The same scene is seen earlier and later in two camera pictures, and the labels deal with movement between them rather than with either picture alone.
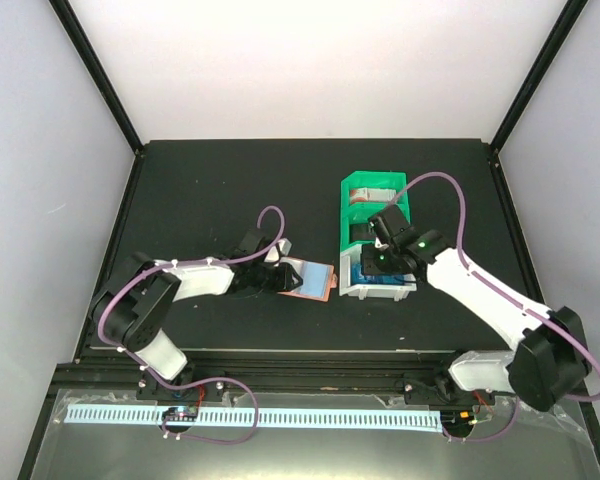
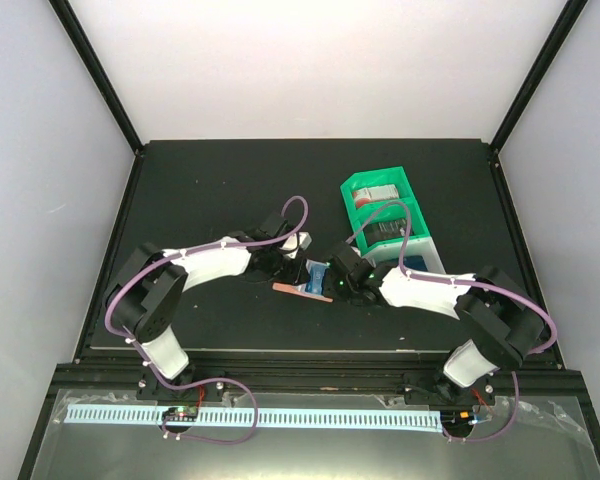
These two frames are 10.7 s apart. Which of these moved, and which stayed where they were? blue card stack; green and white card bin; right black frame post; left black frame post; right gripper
Moved: blue card stack; right gripper
Stayed: green and white card bin; right black frame post; left black frame post
